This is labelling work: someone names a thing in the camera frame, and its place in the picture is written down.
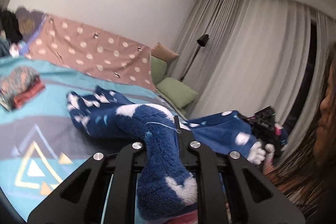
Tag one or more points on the person head long hair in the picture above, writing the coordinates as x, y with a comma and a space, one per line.
307, 175

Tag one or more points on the tan pillow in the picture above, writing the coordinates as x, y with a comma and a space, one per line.
164, 53

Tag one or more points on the white curtain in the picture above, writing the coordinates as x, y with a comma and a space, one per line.
255, 57

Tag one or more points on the green pillow near edge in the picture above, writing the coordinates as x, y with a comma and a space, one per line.
180, 94

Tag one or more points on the pink polka dot blanket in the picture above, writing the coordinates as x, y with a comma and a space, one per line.
93, 51

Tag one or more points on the blue fleece star garment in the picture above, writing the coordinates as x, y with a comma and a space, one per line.
165, 186

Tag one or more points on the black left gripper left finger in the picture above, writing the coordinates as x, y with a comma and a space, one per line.
101, 190

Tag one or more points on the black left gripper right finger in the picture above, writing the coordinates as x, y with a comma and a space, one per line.
230, 188

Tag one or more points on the dark clothes pile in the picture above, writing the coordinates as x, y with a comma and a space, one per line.
10, 25

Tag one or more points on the green pillow upright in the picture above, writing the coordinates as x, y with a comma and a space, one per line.
158, 69

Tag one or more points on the black floor lamp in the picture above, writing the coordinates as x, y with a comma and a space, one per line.
202, 41

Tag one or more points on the light blue grey bedsheet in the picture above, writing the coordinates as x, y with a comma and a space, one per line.
40, 147

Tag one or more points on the purple patterned pillow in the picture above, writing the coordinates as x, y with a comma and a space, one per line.
30, 23

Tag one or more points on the folded patterned red clothes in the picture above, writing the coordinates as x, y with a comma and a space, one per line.
21, 85

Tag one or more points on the white gloved right hand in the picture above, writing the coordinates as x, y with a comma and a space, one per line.
260, 153

